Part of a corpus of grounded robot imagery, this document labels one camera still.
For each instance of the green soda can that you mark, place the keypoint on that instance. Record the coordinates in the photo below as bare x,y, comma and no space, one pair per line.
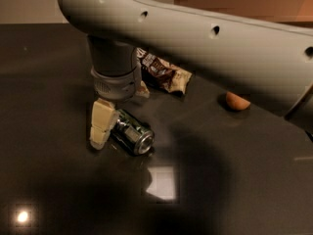
135,136

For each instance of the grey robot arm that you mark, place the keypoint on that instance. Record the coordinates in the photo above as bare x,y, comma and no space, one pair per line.
270,64

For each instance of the brown chip bag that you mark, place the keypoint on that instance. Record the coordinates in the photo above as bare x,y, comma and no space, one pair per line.
158,73

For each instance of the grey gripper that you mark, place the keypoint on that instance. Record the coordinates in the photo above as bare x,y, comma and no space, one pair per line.
114,86

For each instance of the orange fruit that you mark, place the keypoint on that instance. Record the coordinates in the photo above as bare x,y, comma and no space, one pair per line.
236,103

